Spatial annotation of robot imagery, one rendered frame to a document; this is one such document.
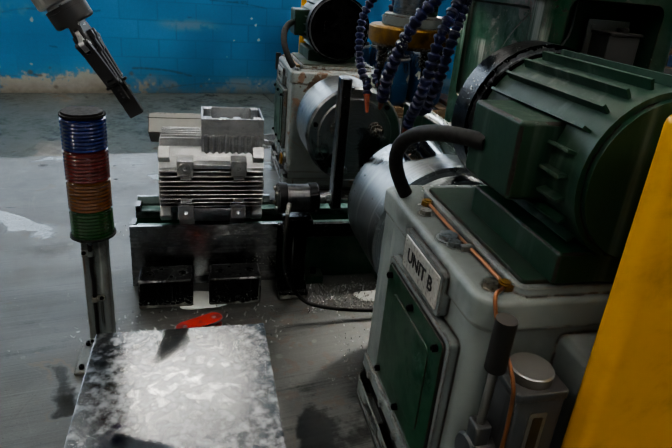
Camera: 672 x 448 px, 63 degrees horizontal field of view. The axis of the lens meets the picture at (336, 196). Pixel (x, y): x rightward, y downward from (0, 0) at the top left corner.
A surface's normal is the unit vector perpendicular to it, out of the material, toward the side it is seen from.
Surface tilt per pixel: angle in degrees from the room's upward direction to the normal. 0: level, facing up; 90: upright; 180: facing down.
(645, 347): 90
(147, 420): 0
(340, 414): 0
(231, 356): 0
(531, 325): 90
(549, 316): 90
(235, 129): 90
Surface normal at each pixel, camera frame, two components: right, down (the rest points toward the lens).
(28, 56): 0.36, 0.38
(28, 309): 0.08, -0.92
